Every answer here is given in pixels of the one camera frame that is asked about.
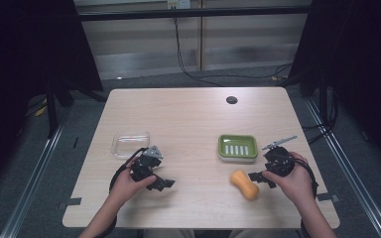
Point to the clear plastic container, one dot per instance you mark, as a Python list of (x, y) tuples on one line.
[(130, 144)]

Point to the dark round table grommet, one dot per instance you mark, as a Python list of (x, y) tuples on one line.
[(231, 100)]

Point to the black curtain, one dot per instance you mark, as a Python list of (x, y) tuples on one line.
[(360, 66), (20, 66)]

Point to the white wall socket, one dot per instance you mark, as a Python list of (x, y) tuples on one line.
[(178, 3)]

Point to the yellow floor scrap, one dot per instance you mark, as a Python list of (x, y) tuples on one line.
[(40, 111)]

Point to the grey tape strip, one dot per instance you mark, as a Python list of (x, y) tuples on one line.
[(70, 202), (328, 197)]

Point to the person's left hand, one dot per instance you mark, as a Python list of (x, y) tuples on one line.
[(124, 186)]

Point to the black metal stand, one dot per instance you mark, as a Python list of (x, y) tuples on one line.
[(324, 105), (51, 112)]

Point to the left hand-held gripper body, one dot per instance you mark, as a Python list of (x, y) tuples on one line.
[(145, 165)]

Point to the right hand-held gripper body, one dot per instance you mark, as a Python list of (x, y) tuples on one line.
[(279, 162)]

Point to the green soap dish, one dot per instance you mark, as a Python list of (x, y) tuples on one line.
[(238, 148)]

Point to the person's right hand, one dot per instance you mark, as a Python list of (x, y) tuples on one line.
[(297, 185)]

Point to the black horizontal bar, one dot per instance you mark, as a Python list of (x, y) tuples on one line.
[(191, 13)]

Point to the metal floor rail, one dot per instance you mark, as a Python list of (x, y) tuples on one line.
[(29, 188), (350, 178)]

